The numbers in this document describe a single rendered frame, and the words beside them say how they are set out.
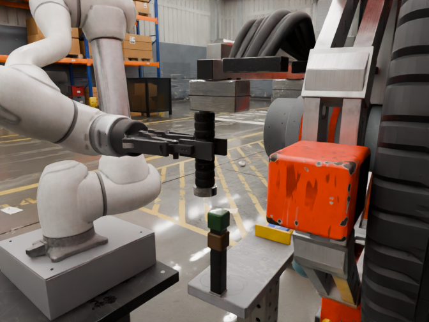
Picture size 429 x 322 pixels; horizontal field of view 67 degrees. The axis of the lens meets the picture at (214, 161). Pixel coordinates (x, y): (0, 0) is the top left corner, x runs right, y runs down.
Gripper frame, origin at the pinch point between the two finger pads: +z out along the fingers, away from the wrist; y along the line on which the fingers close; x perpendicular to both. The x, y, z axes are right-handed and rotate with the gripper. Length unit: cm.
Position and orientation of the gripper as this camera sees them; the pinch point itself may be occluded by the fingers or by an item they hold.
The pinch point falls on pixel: (203, 147)
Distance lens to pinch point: 57.8
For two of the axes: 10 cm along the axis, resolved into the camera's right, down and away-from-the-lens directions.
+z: 8.3, 1.3, -5.4
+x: -0.1, -9.7, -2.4
